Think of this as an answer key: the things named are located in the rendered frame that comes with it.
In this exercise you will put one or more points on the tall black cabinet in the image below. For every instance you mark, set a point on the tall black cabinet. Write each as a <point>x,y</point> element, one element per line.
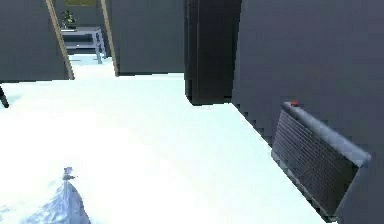
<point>213,50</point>

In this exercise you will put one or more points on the grey side table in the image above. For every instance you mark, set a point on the grey side table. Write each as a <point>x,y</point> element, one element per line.
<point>87,38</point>

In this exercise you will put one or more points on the green house plant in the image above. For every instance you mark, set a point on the green house plant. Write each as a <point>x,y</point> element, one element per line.
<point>68,19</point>

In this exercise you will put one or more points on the black furniture leg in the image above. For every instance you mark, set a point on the black furniture leg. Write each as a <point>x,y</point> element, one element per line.
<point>3,98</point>

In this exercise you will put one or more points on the grey wall radiator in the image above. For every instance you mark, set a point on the grey wall radiator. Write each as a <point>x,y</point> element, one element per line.
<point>316,156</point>

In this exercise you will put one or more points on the framed yellow wall picture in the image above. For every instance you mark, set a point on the framed yellow wall picture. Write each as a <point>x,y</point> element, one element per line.
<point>80,2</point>

